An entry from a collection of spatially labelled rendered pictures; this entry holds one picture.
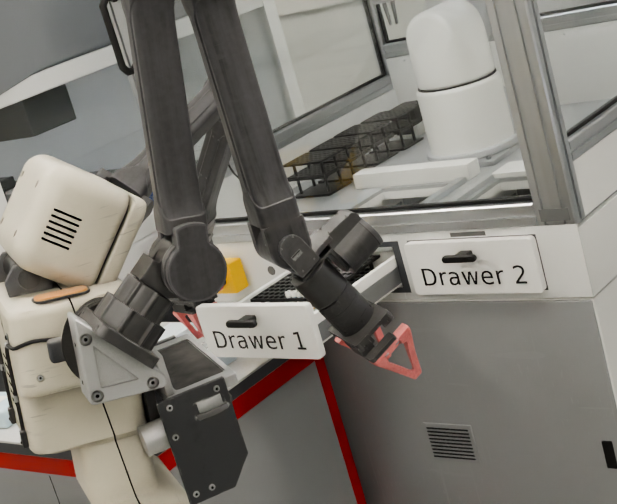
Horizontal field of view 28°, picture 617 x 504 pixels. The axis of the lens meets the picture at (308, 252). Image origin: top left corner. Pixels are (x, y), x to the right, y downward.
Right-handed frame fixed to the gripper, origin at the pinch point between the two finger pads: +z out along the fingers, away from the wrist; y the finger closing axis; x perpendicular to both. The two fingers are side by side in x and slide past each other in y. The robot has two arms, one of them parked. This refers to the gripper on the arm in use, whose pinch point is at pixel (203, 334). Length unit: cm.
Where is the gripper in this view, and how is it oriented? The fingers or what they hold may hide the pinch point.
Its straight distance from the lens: 264.5
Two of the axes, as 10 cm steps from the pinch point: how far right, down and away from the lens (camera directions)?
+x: -7.2, 3.8, -5.8
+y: -6.5, -0.4, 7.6
